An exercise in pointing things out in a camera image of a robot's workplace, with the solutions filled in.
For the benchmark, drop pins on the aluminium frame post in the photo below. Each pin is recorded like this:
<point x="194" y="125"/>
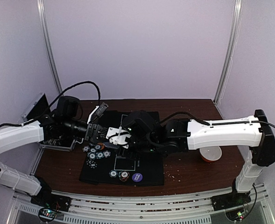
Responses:
<point x="233" y="38"/>
<point x="47" y="42"/>

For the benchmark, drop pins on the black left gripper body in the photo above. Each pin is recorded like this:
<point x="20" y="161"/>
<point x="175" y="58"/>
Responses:
<point x="88" y="134"/>

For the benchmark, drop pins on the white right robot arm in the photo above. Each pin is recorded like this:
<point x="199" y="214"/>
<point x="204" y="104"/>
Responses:
<point x="253" y="131"/>

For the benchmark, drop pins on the orange big blind button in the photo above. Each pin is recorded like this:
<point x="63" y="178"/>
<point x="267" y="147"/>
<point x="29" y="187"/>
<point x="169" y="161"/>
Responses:
<point x="99" y="146"/>

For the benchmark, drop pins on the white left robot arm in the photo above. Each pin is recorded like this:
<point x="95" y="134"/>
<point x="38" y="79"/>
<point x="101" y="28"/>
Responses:
<point x="16" y="135"/>

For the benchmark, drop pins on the aluminium frame post left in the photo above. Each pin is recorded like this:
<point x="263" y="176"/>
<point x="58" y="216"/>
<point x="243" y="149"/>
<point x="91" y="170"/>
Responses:
<point x="47" y="42"/>

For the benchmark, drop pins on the black poker play mat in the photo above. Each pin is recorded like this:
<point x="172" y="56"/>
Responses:
<point x="150" y="165"/>

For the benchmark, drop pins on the mixed colour chip stack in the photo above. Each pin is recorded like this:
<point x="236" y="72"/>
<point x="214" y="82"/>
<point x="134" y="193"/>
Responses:
<point x="124" y="175"/>

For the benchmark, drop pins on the aluminium frame post right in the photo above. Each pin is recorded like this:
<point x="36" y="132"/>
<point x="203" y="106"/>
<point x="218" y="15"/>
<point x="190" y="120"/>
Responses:
<point x="233" y="38"/>

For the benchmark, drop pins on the orange white bowl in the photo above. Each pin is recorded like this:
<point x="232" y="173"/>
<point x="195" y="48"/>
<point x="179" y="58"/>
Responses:
<point x="210" y="154"/>

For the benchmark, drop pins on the purple small blind button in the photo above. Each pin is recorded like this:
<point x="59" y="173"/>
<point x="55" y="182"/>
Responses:
<point x="137" y="177"/>

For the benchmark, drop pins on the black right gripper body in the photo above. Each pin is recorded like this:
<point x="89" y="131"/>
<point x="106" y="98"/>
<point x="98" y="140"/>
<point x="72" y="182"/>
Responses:
<point x="131" y="142"/>

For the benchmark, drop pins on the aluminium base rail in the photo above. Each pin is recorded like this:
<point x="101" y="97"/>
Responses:
<point x="193" y="208"/>

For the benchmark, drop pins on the black hundred chip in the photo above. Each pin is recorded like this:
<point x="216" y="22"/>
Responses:
<point x="91" y="163"/>

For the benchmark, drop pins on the aluminium poker chip case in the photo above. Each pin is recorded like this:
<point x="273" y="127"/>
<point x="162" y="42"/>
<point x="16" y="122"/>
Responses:
<point x="55" y="137"/>

